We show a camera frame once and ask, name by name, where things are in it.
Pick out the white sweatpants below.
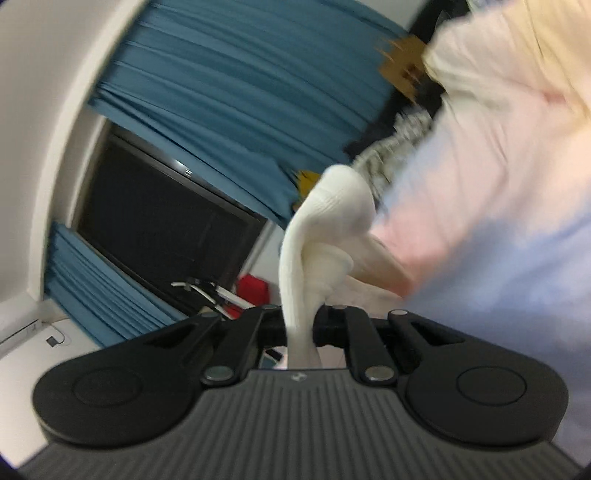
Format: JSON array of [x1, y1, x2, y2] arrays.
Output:
[[277, 164, 403, 370]]

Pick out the folding drying rack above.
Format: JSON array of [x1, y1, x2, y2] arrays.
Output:
[[170, 279, 254, 319]]

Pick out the grey white clothes pile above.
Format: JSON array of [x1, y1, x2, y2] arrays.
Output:
[[352, 107, 433, 206]]

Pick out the left blue curtain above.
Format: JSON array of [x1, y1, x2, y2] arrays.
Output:
[[44, 222, 187, 347]]

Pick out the blue curtain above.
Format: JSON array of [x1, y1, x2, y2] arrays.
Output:
[[89, 1, 405, 225], [44, 222, 187, 347]]

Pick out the white air conditioner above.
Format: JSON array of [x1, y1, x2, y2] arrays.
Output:
[[0, 310, 40, 356]]

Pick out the red cloth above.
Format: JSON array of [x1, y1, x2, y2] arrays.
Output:
[[233, 274, 270, 306]]

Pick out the dark window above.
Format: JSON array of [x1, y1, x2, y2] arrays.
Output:
[[77, 127, 266, 314]]

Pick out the pastel tie-dye duvet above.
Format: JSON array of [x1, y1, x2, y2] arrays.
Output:
[[372, 1, 590, 464]]

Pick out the mustard yellow garment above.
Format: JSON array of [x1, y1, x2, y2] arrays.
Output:
[[295, 170, 322, 198]]

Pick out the right blue curtain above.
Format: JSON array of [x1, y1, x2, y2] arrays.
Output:
[[89, 1, 405, 225]]

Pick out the brown paper bag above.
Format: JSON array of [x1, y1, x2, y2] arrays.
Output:
[[377, 35, 427, 103]]

